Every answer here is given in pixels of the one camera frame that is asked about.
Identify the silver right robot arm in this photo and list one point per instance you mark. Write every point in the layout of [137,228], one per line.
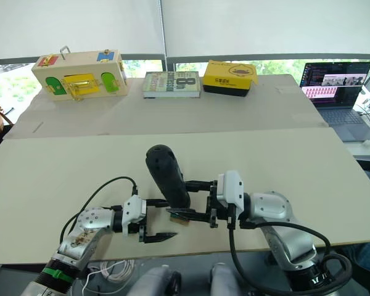
[274,209]

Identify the wooden latch lock box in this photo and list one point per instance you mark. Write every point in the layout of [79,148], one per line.
[80,77]

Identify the thick green cover book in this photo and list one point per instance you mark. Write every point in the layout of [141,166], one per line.
[172,84]

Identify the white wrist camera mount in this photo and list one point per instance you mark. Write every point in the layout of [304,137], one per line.
[231,189]
[135,211]

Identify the metal window blind pole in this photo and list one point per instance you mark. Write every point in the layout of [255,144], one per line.
[163,31]

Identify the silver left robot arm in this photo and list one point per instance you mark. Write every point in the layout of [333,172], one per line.
[83,229]

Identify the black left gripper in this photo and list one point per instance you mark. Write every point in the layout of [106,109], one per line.
[142,234]

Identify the open grey laptop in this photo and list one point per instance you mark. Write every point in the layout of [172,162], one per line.
[336,92]

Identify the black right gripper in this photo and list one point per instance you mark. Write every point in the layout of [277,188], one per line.
[212,203]

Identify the grey rounded robot leg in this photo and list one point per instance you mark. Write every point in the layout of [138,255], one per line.
[154,282]
[225,279]

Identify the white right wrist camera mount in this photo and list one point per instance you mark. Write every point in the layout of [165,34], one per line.
[231,189]

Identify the small tan gripper part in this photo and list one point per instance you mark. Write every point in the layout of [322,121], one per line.
[179,220]

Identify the black electric screwdriver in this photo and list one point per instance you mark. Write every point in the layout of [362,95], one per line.
[168,175]

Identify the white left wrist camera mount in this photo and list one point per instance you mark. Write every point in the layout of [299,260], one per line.
[135,211]

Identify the yellow and black box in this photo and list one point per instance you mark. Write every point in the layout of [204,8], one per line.
[228,77]

